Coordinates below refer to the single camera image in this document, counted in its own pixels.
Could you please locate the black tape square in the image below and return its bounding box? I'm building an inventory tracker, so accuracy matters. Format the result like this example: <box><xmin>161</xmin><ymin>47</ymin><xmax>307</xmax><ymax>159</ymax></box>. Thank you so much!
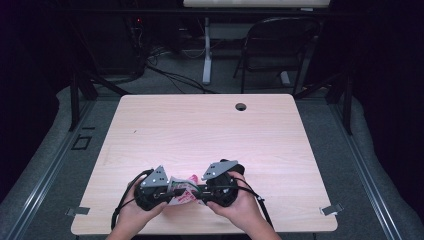
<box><xmin>70</xmin><ymin>134</ymin><xmax>93</xmax><ymax>151</ymax></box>

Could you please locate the grey tape piece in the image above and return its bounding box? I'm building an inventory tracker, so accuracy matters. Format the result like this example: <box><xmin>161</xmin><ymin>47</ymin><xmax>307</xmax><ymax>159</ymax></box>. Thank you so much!
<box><xmin>319</xmin><ymin>203</ymin><xmax>344</xmax><ymax>217</ymax></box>
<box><xmin>65</xmin><ymin>206</ymin><xmax>91</xmax><ymax>217</ymax></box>

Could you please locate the dark computer tower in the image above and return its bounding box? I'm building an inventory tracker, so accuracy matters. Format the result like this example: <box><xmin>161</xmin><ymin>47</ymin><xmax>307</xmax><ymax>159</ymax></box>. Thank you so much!
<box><xmin>89</xmin><ymin>16</ymin><xmax>146</xmax><ymax>76</ymax></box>

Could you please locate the person's right hand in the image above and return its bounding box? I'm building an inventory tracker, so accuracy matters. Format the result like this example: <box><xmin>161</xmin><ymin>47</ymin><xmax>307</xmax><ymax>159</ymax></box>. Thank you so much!
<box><xmin>206</xmin><ymin>171</ymin><xmax>264</xmax><ymax>234</ymax></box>

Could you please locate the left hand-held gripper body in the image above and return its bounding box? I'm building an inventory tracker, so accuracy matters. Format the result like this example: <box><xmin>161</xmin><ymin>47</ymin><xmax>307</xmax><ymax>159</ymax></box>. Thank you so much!
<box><xmin>134</xmin><ymin>165</ymin><xmax>174</xmax><ymax>212</ymax></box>

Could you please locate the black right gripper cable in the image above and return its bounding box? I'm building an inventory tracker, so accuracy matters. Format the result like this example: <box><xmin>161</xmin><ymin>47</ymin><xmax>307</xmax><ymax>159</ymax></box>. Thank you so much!
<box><xmin>233</xmin><ymin>178</ymin><xmax>275</xmax><ymax>229</ymax></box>

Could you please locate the aluminium floor rail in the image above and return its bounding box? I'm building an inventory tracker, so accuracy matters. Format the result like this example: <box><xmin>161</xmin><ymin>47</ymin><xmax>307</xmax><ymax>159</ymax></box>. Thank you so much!
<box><xmin>6</xmin><ymin>99</ymin><xmax>98</xmax><ymax>240</ymax></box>
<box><xmin>328</xmin><ymin>99</ymin><xmax>404</xmax><ymax>240</ymax></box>

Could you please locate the person's left hand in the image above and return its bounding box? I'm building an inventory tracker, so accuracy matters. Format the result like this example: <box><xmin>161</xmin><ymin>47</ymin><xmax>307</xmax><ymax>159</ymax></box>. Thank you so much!
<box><xmin>116</xmin><ymin>182</ymin><xmax>168</xmax><ymax>234</ymax></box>

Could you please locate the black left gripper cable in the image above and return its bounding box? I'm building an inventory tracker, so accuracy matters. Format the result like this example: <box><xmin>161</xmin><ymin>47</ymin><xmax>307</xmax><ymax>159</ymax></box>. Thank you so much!
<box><xmin>110</xmin><ymin>169</ymin><xmax>154</xmax><ymax>231</ymax></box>

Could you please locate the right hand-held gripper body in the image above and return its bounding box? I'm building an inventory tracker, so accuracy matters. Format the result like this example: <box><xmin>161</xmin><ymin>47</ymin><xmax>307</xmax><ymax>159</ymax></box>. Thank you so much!
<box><xmin>201</xmin><ymin>159</ymin><xmax>239</xmax><ymax>207</ymax></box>

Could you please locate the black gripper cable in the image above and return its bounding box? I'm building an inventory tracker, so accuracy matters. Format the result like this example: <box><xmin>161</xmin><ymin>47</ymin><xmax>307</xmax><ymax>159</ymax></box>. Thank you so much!
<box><xmin>110</xmin><ymin>169</ymin><xmax>154</xmax><ymax>231</ymax></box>
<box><xmin>233</xmin><ymin>178</ymin><xmax>275</xmax><ymax>229</ymax></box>

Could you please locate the black metal frame stand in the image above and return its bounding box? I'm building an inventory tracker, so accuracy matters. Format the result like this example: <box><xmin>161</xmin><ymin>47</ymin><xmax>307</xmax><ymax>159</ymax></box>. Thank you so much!
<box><xmin>68</xmin><ymin>66</ymin><xmax>131</xmax><ymax>133</ymax></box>
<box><xmin>293</xmin><ymin>69</ymin><xmax>354</xmax><ymax>136</ymax></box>

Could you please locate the bundle of floor cables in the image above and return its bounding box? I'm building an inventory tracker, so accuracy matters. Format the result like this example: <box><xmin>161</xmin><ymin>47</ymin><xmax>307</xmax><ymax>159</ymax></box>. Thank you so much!
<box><xmin>144</xmin><ymin>46</ymin><xmax>218</xmax><ymax>95</ymax></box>

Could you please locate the white desk leg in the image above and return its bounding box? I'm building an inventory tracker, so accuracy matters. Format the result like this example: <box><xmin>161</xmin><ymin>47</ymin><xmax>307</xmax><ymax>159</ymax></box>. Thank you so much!
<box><xmin>202</xmin><ymin>16</ymin><xmax>213</xmax><ymax>86</ymax></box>
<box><xmin>279</xmin><ymin>70</ymin><xmax>292</xmax><ymax>87</ymax></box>

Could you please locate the black folding chair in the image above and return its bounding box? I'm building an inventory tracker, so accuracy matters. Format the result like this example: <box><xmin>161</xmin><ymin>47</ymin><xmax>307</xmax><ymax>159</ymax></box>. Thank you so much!
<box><xmin>232</xmin><ymin>16</ymin><xmax>323</xmax><ymax>96</ymax></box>

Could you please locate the pink printed clear plastic bag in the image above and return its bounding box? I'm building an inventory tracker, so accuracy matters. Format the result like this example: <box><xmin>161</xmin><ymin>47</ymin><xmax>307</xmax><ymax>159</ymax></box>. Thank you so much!
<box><xmin>166</xmin><ymin>173</ymin><xmax>205</xmax><ymax>206</ymax></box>

